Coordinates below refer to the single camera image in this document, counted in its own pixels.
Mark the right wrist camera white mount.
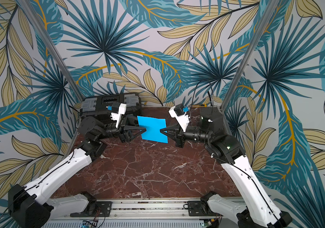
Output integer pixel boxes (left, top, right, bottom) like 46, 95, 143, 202
169, 104, 190, 132

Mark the yellow utility knife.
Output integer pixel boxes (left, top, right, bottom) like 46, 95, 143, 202
191, 104, 207, 108

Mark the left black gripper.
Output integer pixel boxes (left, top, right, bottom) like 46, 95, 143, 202
96, 114, 148, 143

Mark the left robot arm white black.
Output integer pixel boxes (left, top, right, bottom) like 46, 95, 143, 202
8, 115, 146, 228

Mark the aluminium corner post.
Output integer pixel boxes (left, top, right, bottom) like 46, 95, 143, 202
18, 0, 84, 102
220, 0, 279, 113

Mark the left aluminium corner post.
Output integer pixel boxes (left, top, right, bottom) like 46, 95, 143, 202
18, 0, 84, 102

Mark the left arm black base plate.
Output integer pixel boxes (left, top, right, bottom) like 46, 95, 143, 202
78, 201, 113, 217

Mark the green circuit board with wires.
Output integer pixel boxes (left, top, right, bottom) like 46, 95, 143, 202
80, 220, 98, 228

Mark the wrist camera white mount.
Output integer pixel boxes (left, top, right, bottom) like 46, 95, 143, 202
107, 103, 127, 129
169, 104, 190, 132

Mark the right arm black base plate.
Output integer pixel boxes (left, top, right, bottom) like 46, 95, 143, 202
183, 200, 218, 217

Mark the black grey toolbox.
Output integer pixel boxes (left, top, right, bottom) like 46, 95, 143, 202
80, 93, 142, 123

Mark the right aluminium corner post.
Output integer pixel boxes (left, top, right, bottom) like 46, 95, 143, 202
220, 0, 279, 113

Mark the aluminium front rail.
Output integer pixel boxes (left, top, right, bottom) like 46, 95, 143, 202
44, 198, 238, 228

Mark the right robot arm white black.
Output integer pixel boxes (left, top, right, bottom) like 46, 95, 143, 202
160, 104, 293, 228

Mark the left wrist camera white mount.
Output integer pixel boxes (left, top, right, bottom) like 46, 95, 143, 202
107, 103, 127, 129

